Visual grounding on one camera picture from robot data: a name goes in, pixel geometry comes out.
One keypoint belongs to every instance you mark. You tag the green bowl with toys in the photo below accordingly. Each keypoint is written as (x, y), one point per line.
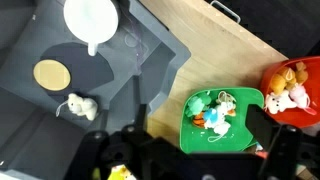
(233, 140)

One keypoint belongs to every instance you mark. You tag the green plush toy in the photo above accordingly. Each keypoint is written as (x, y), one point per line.
(196, 106)

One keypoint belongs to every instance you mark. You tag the grey plastic tub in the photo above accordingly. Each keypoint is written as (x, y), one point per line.
(50, 36)

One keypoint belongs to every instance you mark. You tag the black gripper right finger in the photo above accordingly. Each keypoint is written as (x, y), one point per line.
(283, 150)

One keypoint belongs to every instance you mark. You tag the orange tiger plush toy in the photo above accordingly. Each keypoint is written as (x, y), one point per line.
(199, 120)

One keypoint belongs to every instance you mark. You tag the beige plush toy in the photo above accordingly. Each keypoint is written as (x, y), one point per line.
(226, 97)

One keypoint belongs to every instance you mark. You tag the brown plush toy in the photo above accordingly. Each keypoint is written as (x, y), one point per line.
(301, 76)

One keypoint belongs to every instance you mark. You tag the round wooden coaster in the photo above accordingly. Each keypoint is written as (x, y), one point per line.
(51, 75)

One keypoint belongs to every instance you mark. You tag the black robot table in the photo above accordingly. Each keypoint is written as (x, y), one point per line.
(283, 23)

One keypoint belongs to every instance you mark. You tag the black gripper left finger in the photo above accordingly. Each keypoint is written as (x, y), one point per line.
(140, 146)

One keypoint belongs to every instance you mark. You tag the red bowl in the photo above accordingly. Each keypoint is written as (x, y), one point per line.
(300, 116)

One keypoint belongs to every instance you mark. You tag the white mug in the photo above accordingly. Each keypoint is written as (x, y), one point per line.
(90, 20)

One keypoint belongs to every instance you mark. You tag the yellow plush toy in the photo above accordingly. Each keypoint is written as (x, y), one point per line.
(118, 173)

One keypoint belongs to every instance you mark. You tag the white and pink plush toy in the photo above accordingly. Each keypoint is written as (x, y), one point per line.
(276, 103)

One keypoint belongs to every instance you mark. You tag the white and blue plush toy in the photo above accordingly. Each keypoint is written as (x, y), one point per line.
(216, 115)

